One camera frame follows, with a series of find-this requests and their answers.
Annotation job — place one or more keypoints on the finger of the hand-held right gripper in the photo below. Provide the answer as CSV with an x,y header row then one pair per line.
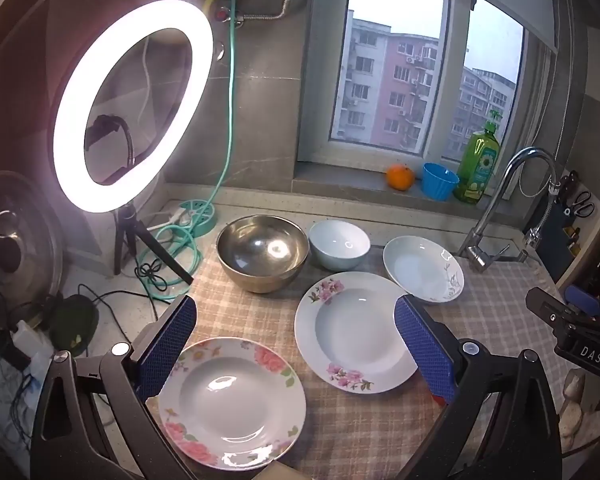
x,y
582,300
547,305

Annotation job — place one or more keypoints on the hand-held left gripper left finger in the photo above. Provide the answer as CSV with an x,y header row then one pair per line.
x,y
182,312

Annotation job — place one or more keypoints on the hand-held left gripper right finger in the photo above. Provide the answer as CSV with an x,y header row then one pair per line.
x,y
422,345

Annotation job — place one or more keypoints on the pink blossom print plate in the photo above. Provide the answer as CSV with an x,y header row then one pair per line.
x,y
355,325

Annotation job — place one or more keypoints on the white grey-print shallow bowl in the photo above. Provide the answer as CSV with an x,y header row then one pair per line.
x,y
420,267

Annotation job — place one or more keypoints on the rose print plate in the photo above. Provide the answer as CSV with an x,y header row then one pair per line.
x,y
230,405

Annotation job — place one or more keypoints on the light blue bowl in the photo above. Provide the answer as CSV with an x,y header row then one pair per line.
x,y
337,250

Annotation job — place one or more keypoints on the person's right hand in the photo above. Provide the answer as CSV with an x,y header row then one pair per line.
x,y
572,410

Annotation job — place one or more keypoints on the dark knife holder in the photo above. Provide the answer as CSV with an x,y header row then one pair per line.
x,y
565,240

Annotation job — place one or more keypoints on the large steel bowl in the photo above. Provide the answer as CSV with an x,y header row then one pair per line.
x,y
260,260

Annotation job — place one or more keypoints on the black scissors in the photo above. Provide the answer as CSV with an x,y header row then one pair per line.
x,y
584,205

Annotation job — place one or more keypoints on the chrome faucet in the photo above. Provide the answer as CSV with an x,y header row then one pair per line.
x,y
485,230

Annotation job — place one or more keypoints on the round teal power strip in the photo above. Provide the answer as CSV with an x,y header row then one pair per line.
x,y
200,215

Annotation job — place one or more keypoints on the checked table mat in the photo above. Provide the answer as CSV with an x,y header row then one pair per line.
x,y
360,425

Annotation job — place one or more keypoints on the black tripod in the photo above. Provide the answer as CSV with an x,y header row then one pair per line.
x,y
127,225

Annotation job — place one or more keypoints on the dark green round case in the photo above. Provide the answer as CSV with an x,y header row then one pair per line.
x,y
75,320

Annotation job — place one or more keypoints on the white power adapter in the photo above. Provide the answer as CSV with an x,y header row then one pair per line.
x,y
32,340

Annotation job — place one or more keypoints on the green dish soap bottle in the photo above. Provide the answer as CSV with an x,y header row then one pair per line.
x,y
475,170

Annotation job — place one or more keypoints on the blue ribbed cup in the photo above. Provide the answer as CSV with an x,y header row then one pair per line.
x,y
439,182

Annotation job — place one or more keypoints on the orange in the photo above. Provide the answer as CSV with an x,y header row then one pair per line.
x,y
400,177

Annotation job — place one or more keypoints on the black gooseneck phone holder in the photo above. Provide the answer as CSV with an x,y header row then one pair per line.
x,y
100,127

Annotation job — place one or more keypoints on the window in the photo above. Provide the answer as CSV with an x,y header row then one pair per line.
x,y
395,85

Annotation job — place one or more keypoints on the red valve knob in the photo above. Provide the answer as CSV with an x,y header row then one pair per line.
x,y
223,13

